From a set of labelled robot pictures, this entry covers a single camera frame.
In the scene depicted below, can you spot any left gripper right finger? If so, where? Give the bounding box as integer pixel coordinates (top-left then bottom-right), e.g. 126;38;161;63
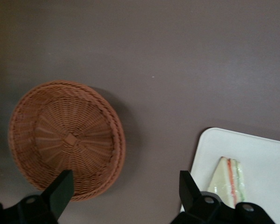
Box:
169;170;237;224

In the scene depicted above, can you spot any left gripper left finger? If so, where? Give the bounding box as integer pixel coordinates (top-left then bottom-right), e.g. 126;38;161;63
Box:
4;169;75;224

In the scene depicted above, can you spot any triangle sandwich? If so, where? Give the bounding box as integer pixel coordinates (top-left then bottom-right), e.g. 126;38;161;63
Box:
206;156;248;210

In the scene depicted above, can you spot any round brown wicker basket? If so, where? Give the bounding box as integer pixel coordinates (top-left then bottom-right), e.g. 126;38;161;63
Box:
8;80;126;203

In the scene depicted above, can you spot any beige plastic tray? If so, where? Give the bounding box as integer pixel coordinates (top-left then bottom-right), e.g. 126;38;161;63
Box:
180;127;280;224

